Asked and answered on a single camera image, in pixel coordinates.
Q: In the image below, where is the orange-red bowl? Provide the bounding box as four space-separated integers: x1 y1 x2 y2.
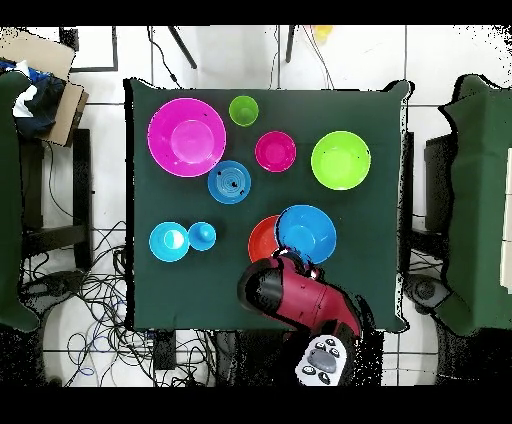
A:
247 214 282 264

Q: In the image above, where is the large blue bowl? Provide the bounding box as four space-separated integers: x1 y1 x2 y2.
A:
276 204 338 266

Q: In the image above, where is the blue flat-bottomed bowl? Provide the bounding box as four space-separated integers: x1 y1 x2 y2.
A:
206 159 252 206

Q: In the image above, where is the blue cup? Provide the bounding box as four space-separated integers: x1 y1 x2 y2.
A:
187 221 218 252

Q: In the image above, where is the small pink-red bowl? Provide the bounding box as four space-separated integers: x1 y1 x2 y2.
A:
254 130 298 174

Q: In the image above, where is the dark green tablecloth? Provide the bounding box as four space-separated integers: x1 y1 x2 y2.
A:
123 77 415 333

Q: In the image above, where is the green bowl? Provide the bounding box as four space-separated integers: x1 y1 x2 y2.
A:
310 130 372 191

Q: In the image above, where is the small light blue ribbed bowl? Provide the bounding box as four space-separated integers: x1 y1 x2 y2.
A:
148 221 191 264

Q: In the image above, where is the large pink bowl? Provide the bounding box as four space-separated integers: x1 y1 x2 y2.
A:
146 97 228 178

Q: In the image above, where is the green cup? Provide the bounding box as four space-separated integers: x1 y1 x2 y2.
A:
228 94 260 128

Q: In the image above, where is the black power brick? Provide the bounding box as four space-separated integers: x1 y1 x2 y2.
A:
152 331 178 372

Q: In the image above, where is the black stand leg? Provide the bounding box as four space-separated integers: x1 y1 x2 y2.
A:
166 25 198 70
284 25 297 64

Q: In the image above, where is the black box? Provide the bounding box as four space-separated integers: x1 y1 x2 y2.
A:
423 133 455 233

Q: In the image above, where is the green-clothed side table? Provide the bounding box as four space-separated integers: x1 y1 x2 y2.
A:
0 70 41 333
435 73 512 337

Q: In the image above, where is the dark clothing bundle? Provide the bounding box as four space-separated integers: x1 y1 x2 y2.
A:
11 59 68 139

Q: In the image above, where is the white panel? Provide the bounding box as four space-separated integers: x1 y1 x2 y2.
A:
499 146 512 295

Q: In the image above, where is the cardboard box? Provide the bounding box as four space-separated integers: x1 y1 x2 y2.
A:
0 26 90 148

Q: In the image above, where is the tangle of black cables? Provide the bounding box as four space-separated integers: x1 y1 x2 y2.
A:
19 219 225 387

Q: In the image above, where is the black cable with plug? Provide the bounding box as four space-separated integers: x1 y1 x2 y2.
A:
146 25 184 89

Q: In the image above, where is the black stool frame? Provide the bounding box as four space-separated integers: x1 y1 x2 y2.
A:
19 127 94 271

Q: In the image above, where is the black pedestal foot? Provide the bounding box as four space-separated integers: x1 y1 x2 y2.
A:
402 273 452 315
19 269 87 309

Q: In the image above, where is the black floor frame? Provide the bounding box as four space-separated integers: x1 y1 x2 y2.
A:
58 25 120 74

